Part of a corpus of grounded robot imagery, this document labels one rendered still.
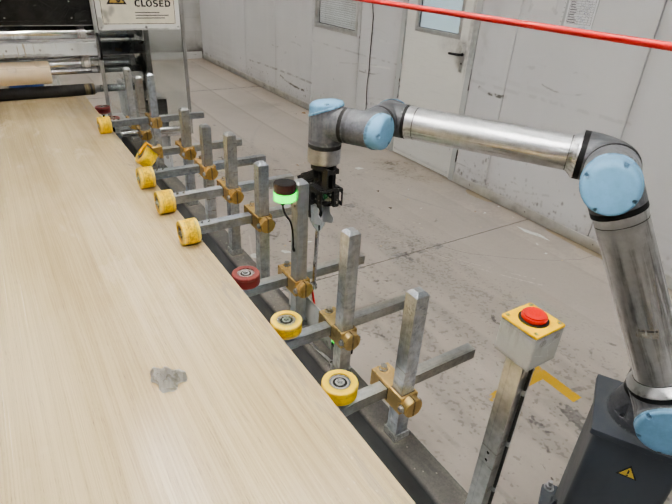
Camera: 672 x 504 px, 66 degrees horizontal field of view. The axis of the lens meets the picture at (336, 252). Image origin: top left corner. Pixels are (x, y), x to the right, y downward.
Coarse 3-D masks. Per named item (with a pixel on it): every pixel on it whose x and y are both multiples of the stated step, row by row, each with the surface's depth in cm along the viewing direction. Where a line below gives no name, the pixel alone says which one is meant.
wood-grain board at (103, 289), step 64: (0, 128) 250; (64, 128) 255; (0, 192) 186; (64, 192) 189; (128, 192) 192; (0, 256) 149; (64, 256) 151; (128, 256) 153; (192, 256) 155; (0, 320) 124; (64, 320) 125; (128, 320) 126; (192, 320) 128; (256, 320) 129; (0, 384) 106; (64, 384) 107; (128, 384) 108; (192, 384) 109; (256, 384) 110; (0, 448) 93; (64, 448) 93; (128, 448) 94; (192, 448) 95; (256, 448) 96; (320, 448) 96
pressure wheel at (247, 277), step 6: (234, 270) 148; (240, 270) 148; (246, 270) 147; (252, 270) 149; (258, 270) 148; (234, 276) 145; (240, 276) 145; (246, 276) 146; (252, 276) 145; (258, 276) 146; (240, 282) 144; (246, 282) 144; (252, 282) 145; (258, 282) 147; (246, 288) 145; (252, 288) 146
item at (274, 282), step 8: (360, 256) 168; (320, 264) 162; (328, 264) 162; (336, 264) 163; (360, 264) 169; (312, 272) 159; (320, 272) 161; (328, 272) 163; (264, 280) 152; (272, 280) 153; (280, 280) 154; (256, 288) 150; (264, 288) 152; (272, 288) 153; (248, 296) 149
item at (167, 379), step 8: (152, 368) 110; (168, 368) 110; (152, 376) 109; (160, 376) 110; (168, 376) 109; (176, 376) 110; (184, 376) 110; (160, 384) 108; (168, 384) 107; (176, 384) 108
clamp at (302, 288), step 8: (280, 264) 159; (280, 272) 158; (288, 272) 155; (288, 280) 154; (304, 280) 152; (288, 288) 156; (296, 288) 151; (304, 288) 151; (312, 288) 152; (304, 296) 152
